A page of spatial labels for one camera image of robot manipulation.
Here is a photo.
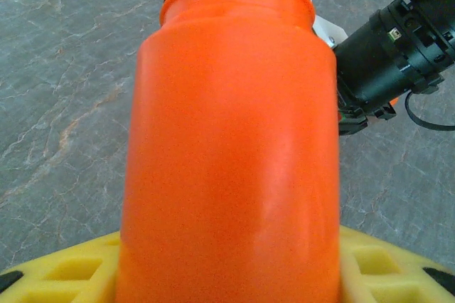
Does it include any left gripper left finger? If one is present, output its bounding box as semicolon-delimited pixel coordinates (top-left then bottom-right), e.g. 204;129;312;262
0;230;122;303

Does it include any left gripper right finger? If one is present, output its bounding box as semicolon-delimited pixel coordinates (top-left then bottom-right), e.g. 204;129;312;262
339;226;455;303

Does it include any orange pill bottle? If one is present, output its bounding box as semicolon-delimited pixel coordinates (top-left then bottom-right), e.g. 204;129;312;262
115;0;343;303

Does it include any thin black right gripper cable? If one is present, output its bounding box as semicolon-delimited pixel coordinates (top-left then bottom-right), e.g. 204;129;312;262
405;90;455;129

